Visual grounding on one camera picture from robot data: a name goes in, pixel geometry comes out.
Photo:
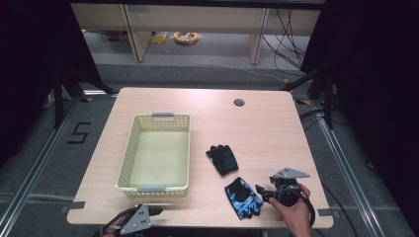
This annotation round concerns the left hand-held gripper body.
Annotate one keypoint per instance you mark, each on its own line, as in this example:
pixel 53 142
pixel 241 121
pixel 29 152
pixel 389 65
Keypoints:
pixel 136 220

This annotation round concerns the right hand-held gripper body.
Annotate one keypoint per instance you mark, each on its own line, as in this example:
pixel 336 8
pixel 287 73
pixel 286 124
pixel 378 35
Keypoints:
pixel 287 189

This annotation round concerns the black blue patterned glove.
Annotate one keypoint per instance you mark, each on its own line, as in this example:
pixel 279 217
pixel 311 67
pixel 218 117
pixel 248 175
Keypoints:
pixel 244 198
pixel 223 161

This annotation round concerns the cream plastic basket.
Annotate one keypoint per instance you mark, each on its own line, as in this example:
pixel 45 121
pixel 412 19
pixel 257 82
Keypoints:
pixel 158 158

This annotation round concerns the person's left hand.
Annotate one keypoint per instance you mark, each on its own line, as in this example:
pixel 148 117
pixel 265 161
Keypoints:
pixel 113 229

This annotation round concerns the person's right hand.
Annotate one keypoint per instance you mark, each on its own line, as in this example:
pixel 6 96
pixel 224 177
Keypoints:
pixel 294 215

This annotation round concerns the grey tape strip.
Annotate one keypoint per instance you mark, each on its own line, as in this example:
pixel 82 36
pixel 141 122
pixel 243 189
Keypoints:
pixel 325 212
pixel 75 206

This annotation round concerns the black metal stand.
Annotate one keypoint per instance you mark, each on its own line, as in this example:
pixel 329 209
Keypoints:
pixel 327 98
pixel 59 98

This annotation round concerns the dark curtain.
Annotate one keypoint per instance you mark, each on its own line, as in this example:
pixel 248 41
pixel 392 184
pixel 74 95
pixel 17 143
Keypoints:
pixel 378 82
pixel 29 65

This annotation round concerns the yellow packet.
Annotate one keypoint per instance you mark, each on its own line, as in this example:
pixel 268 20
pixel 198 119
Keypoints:
pixel 160 38

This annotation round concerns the aluminium floor rail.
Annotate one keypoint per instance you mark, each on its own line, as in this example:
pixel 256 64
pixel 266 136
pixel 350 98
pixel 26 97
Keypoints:
pixel 349 177
pixel 39 161

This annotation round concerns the beige wooden desk frame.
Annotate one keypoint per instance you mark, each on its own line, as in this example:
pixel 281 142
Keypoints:
pixel 197 19

